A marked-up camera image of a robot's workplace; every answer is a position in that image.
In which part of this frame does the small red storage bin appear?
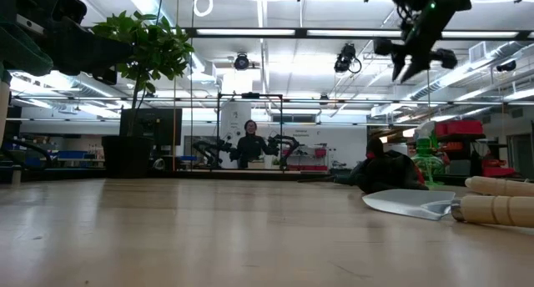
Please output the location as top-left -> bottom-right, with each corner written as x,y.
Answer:
482,166 -> 516,179

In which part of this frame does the black camera with cable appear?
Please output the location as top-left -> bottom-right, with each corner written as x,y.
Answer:
333,43 -> 363,76

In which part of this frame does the yellow hanging cord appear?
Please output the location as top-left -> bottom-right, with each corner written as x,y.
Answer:
171,76 -> 178,172

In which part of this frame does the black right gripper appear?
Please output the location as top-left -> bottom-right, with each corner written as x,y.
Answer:
373,0 -> 472,84

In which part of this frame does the green leafy plant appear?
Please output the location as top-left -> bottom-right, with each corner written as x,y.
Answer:
91,10 -> 195,138

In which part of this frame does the silver ventilation duct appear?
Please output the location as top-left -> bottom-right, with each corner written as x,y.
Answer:
411,40 -> 526,100

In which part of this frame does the large red storage bin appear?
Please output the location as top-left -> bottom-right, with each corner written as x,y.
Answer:
433,119 -> 485,138

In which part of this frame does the narrow wooden handle trowel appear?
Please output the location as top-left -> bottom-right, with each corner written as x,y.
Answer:
361,189 -> 534,229

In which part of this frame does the black aluminium table frame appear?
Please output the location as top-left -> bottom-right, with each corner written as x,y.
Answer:
0,166 -> 534,193

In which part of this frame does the blue storage bin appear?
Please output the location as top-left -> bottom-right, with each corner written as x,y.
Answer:
56,150 -> 88,161

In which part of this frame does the black background station frame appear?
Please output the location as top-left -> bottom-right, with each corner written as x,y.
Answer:
216,93 -> 284,171

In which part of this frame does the black monitor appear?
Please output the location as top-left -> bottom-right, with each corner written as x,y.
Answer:
119,108 -> 184,146

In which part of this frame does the black plant pot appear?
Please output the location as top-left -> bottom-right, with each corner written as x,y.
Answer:
101,135 -> 154,179

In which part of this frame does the black bar with light strips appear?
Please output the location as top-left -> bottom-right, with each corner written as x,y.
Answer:
183,27 -> 534,40

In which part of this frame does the person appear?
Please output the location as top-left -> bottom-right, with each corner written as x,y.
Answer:
235,119 -> 268,170

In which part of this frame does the black red gardening glove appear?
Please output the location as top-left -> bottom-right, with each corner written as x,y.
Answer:
348,137 -> 430,195

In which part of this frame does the white cable ring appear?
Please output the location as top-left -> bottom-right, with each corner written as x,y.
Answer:
193,0 -> 214,18

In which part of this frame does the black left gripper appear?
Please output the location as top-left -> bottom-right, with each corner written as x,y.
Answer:
0,0 -> 134,86

